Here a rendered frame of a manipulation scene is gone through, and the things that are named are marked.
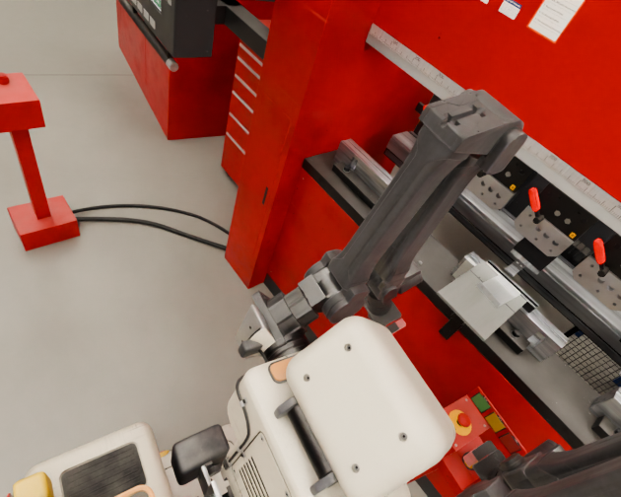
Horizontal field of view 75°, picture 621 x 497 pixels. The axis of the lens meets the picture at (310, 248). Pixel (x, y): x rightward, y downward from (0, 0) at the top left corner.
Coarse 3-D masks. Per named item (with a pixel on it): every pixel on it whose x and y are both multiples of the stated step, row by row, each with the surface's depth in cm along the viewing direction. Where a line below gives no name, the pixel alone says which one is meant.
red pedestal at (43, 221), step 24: (0, 72) 153; (0, 96) 149; (24, 96) 153; (0, 120) 150; (24, 120) 156; (24, 144) 169; (24, 168) 176; (24, 216) 198; (48, 216) 202; (72, 216) 206; (24, 240) 194; (48, 240) 203
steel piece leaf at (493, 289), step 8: (488, 280) 128; (496, 280) 129; (480, 288) 124; (488, 288) 125; (496, 288) 126; (504, 288) 127; (488, 296) 122; (496, 296) 124; (504, 296) 125; (512, 296) 126; (496, 304) 120
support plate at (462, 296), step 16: (480, 272) 129; (448, 288) 121; (464, 288) 122; (448, 304) 117; (464, 304) 118; (480, 304) 120; (512, 304) 124; (464, 320) 114; (480, 320) 116; (496, 320) 117; (480, 336) 112
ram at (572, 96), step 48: (384, 0) 127; (432, 0) 116; (480, 0) 106; (528, 0) 98; (384, 48) 132; (432, 48) 120; (480, 48) 110; (528, 48) 102; (576, 48) 94; (528, 96) 105; (576, 96) 97; (576, 144) 101; (576, 192) 104
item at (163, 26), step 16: (128, 0) 130; (144, 0) 119; (176, 0) 104; (192, 0) 106; (208, 0) 108; (144, 16) 122; (160, 16) 113; (176, 16) 106; (192, 16) 109; (208, 16) 111; (160, 32) 116; (176, 32) 110; (192, 32) 112; (208, 32) 114; (176, 48) 113; (192, 48) 115; (208, 48) 118
